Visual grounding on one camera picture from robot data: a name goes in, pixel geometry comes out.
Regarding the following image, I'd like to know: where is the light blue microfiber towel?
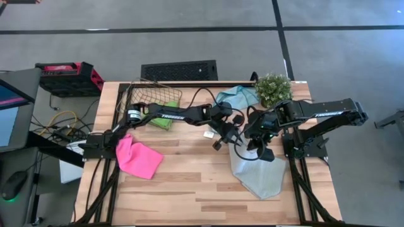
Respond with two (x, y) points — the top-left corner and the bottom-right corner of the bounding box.
(203, 85), (260, 139)

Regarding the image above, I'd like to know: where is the black right camera cable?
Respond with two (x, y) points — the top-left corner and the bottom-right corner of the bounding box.
(232, 137), (266, 162)

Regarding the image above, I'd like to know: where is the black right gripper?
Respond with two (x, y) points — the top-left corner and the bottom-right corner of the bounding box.
(247, 121), (275, 152)

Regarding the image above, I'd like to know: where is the red and black case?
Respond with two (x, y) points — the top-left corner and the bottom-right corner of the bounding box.
(34, 61), (105, 98)

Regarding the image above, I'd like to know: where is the yellow cable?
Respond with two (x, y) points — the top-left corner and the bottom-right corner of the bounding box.
(39, 110), (78, 136)

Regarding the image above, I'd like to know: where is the black computer mouse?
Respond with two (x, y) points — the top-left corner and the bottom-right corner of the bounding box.
(0, 170), (28, 202)

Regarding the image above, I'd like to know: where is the black aluminium table frame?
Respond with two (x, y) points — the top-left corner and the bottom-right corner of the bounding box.
(74, 81), (341, 226)

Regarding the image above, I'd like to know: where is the pink microfiber towel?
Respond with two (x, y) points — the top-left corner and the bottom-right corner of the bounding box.
(115, 134), (164, 180)

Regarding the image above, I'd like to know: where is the grey microfiber towel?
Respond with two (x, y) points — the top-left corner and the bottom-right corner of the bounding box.
(227, 138), (287, 201)

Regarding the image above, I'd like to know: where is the dark grey desk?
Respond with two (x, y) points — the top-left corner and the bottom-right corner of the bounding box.
(0, 67), (85, 227)

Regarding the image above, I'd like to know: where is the grey chair base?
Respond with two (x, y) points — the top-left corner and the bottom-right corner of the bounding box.
(374, 110), (404, 130)

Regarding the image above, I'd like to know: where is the wire mesh basket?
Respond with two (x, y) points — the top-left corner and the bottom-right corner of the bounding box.
(119, 78), (184, 124)

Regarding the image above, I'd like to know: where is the black camera cable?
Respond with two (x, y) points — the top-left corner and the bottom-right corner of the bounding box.
(186, 86), (246, 127)
(232, 137), (266, 162)

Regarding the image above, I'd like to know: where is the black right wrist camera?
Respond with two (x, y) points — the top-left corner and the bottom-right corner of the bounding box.
(261, 147), (276, 162)

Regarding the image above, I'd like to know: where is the white box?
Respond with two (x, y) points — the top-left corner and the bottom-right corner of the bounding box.
(59, 141), (85, 184)

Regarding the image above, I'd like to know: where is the potted green plant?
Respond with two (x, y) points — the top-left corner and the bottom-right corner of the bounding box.
(254, 73), (294, 108)

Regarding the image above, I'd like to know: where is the black perforated computer case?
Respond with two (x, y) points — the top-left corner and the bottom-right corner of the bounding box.
(140, 59), (219, 81)

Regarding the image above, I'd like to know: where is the computer monitor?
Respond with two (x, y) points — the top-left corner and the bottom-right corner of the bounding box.
(0, 78), (35, 154)

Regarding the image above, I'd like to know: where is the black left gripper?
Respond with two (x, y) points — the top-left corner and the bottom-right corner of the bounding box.
(212, 121), (244, 151)

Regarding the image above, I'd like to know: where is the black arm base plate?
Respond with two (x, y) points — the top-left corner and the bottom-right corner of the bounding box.
(82, 134), (117, 160)
(282, 132), (328, 158)

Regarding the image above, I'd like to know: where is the green microfiber towel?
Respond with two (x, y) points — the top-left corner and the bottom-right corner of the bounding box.
(147, 100), (180, 131)

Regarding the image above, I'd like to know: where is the black left camera cable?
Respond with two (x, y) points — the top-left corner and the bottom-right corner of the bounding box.
(186, 86), (246, 127)

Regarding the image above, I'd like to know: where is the black power strip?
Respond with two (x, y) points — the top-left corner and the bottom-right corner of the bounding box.
(52, 128), (73, 143)

